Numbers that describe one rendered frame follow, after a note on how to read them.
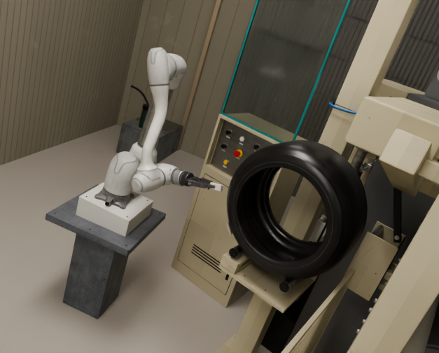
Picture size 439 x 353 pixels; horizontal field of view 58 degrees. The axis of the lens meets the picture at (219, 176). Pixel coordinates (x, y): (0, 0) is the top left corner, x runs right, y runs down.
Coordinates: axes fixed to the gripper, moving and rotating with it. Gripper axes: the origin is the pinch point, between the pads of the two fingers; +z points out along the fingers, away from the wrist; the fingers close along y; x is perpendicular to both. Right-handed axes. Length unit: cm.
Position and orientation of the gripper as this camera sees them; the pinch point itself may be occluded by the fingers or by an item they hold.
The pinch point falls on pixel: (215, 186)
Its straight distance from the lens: 199.9
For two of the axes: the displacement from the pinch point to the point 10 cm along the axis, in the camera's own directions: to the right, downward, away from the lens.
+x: -0.8, 9.7, 2.4
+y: 5.6, -1.5, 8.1
